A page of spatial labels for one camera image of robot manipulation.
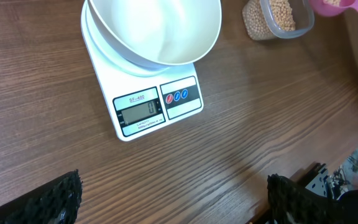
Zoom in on pink measuring scoop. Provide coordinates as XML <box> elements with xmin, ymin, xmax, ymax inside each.
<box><xmin>308</xmin><ymin>0</ymin><xmax>358</xmax><ymax>17</ymax></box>

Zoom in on pile of dried soybeans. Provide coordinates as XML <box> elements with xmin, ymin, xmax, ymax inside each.
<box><xmin>242</xmin><ymin>0</ymin><xmax>296</xmax><ymax>40</ymax></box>

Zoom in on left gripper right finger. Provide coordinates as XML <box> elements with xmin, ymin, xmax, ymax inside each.
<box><xmin>267</xmin><ymin>174</ymin><xmax>358</xmax><ymax>224</ymax></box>

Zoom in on white kitchen scale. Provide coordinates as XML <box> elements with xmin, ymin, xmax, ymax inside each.
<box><xmin>81</xmin><ymin>2</ymin><xmax>204</xmax><ymax>141</ymax></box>

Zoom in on white bowl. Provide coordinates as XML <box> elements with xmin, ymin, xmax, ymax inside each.
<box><xmin>87</xmin><ymin>0</ymin><xmax>223</xmax><ymax>68</ymax></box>

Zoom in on clear plastic container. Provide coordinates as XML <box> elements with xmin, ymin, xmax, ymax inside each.
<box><xmin>242</xmin><ymin>0</ymin><xmax>314</xmax><ymax>40</ymax></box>

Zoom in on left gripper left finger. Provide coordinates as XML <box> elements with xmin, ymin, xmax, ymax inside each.
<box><xmin>0</xmin><ymin>170</ymin><xmax>83</xmax><ymax>224</ymax></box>

